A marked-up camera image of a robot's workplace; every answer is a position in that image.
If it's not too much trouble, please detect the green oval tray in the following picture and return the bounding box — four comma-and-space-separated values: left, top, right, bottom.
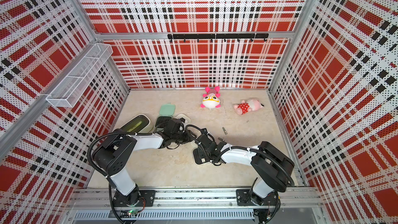
115, 115, 152, 135

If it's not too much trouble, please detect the green nail kit case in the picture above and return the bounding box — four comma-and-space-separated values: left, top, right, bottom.
159, 104, 176, 117

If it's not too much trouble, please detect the pink strawberry plush toy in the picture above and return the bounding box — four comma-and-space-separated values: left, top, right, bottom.
233, 99, 264, 115

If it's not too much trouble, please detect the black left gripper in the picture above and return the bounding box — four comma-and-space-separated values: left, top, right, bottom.
171, 130, 198, 144

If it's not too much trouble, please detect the clear wall shelf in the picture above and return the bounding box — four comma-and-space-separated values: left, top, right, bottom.
46, 43, 113, 108

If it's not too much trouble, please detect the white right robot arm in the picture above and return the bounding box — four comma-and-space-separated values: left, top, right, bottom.
186, 126, 295, 206

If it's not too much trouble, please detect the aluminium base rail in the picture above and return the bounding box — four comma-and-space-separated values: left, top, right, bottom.
68, 187, 331, 224

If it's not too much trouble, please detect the black hook rail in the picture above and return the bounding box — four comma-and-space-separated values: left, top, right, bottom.
167, 33, 269, 41

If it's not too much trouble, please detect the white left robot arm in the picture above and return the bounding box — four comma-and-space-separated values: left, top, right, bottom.
87, 118, 197, 206

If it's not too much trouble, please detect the pink owl plush toy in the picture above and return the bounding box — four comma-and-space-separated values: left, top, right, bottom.
200, 86, 221, 109

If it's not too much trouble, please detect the cream nail kit case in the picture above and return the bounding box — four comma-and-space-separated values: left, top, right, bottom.
175, 114, 191, 124
192, 148, 210, 166

